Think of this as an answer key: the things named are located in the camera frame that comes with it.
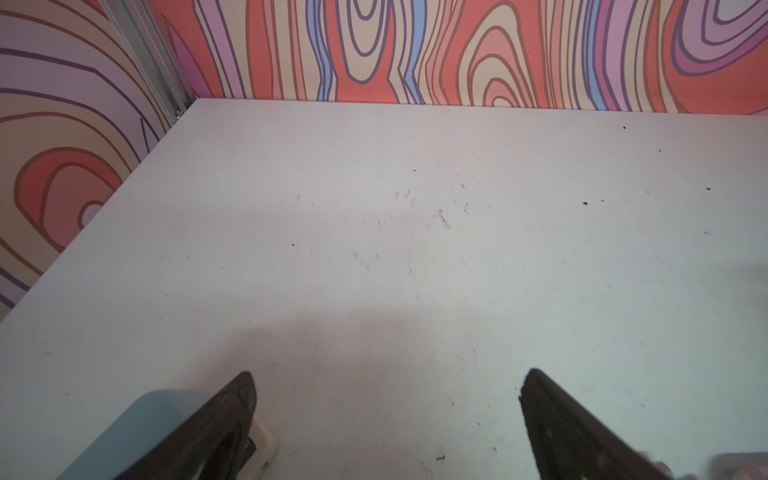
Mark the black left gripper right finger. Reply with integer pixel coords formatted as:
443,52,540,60
519,368,670,480

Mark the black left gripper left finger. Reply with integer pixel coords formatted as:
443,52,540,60
117,371,258,480

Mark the light blue stapler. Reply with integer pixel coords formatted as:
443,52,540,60
56,388,280,480

